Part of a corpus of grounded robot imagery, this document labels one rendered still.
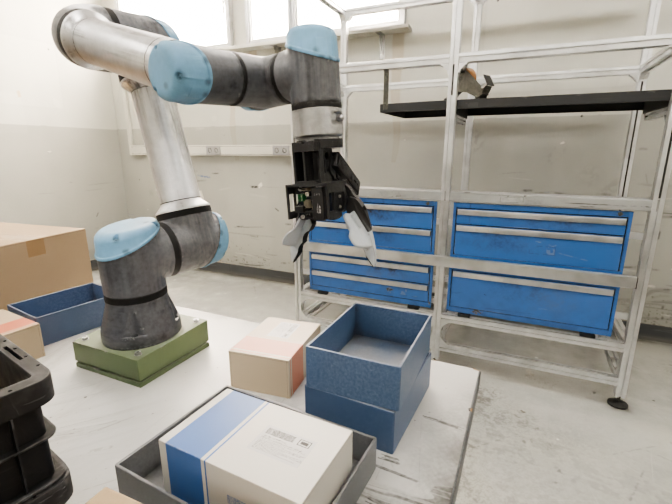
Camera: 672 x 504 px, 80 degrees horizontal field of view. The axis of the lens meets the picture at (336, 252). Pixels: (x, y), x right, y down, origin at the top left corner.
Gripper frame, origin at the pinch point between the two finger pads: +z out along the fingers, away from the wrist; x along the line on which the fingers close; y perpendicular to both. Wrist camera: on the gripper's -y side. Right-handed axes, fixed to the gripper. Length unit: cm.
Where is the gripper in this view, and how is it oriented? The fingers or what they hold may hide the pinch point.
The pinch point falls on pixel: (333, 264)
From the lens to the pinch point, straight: 67.3
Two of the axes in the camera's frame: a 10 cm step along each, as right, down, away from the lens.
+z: 0.6, 9.7, 2.2
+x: 8.9, 0.4, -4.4
